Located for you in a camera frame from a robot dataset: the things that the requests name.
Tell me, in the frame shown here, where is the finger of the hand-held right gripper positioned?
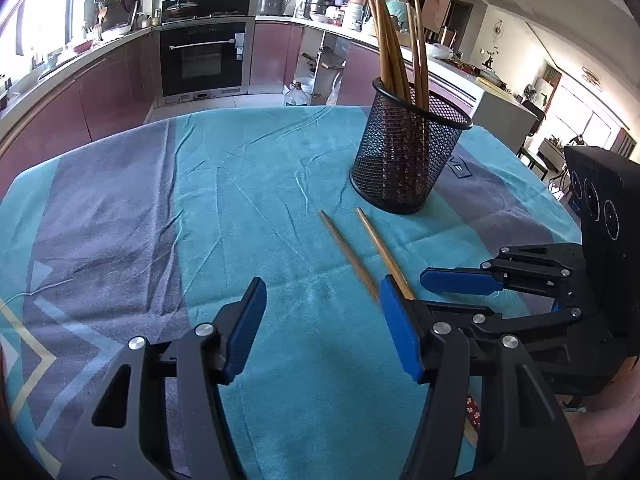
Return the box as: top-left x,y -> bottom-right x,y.
415,300 -> 584,352
420,242 -> 586,307

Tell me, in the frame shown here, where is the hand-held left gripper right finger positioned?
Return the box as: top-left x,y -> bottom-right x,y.
379,274 -> 586,480

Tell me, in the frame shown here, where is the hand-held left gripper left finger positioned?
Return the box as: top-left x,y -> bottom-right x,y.
60,276 -> 268,480

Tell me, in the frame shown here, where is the single chopstick red floral end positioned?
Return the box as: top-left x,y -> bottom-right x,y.
319,209 -> 382,307
356,207 -> 482,447

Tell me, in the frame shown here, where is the black mesh utensil holder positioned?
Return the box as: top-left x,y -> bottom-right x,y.
350,76 -> 473,215

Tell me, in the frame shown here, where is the bundle of wooden chopsticks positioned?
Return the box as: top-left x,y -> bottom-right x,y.
363,0 -> 432,196

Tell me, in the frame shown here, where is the person's right forearm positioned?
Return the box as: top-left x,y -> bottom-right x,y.
560,355 -> 640,466

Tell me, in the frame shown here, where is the dark dining chair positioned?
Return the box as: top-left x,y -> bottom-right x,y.
517,142 -> 548,181

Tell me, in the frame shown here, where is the teal grey printed tablecloth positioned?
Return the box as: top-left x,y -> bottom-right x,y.
0,105 -> 583,480

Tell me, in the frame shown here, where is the round ceiling lamp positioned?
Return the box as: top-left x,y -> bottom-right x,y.
581,65 -> 604,92

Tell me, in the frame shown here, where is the clear water bottle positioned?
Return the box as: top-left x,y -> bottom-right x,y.
284,81 -> 310,107

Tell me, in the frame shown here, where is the black built-in oven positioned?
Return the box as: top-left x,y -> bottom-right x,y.
159,17 -> 256,100

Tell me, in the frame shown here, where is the purple kitchen cabinet counter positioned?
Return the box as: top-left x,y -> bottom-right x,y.
0,15 -> 541,201

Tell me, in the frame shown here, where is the steel pot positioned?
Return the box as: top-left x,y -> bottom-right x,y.
303,0 -> 335,20

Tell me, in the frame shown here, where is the silver box appliance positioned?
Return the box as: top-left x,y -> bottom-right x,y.
257,0 -> 296,17

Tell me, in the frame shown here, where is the kitchen window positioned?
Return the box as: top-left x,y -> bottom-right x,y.
0,0 -> 81,81

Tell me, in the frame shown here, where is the framed wall picture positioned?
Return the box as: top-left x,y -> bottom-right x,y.
422,0 -> 453,33

